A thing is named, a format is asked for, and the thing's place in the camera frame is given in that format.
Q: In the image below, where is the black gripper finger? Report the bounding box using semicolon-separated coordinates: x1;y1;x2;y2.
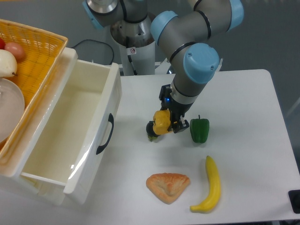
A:
172;118;189;134
146;121;156;139

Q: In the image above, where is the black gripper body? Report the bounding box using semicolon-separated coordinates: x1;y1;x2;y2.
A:
159;84;188;124

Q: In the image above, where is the yellow bell pepper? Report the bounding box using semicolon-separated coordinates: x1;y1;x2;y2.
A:
148;109;173;142

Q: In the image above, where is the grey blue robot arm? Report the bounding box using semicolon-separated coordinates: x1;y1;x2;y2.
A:
82;0;244;139

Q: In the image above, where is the green bell pepper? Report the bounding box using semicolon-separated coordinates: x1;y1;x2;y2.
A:
190;115;210;143

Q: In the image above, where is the open upper white drawer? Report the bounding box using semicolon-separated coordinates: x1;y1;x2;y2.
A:
21;60;121;203

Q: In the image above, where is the white drawer cabinet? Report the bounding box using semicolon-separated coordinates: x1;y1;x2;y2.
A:
0;48;93;205

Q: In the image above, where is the triangular pastry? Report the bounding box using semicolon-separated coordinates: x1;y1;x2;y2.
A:
146;173;190;204

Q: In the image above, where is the yellow banana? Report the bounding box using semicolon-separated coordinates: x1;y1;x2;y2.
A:
189;156;221;213

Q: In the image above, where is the black device at edge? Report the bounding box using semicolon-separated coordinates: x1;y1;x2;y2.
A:
288;189;300;214

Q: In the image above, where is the yellow woven basket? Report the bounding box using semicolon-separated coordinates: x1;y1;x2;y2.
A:
0;19;68;158

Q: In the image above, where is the white bowl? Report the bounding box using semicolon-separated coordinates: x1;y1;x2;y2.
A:
0;78;25;142

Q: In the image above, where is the white pear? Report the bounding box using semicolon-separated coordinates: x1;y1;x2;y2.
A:
0;49;17;78

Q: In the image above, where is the red tomato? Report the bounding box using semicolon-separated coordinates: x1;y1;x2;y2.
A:
0;38;6;50

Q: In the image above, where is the black drawer handle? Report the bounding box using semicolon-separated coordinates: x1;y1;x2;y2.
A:
96;113;115;155

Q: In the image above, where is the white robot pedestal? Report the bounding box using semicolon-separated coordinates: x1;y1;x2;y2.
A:
110;16;155;76

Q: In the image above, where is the black cable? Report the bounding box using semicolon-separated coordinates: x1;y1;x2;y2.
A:
70;39;115;66

